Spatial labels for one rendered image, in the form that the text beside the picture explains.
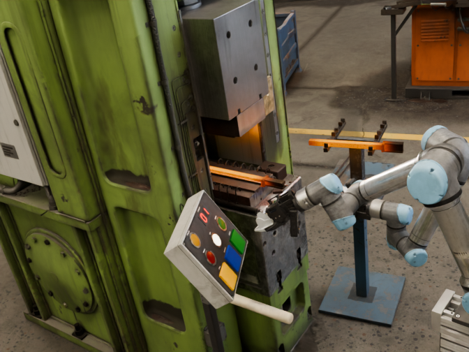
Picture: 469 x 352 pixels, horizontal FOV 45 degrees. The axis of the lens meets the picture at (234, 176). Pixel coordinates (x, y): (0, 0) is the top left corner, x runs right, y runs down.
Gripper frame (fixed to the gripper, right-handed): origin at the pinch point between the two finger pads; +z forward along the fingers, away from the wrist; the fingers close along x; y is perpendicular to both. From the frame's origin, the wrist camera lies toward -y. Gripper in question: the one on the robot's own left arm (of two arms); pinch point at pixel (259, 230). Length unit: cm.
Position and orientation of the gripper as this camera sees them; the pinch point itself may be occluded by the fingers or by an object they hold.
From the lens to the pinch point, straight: 209.6
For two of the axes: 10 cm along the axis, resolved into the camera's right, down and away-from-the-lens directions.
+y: -6.1, -7.3, -3.1
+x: -1.6, 5.0, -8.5
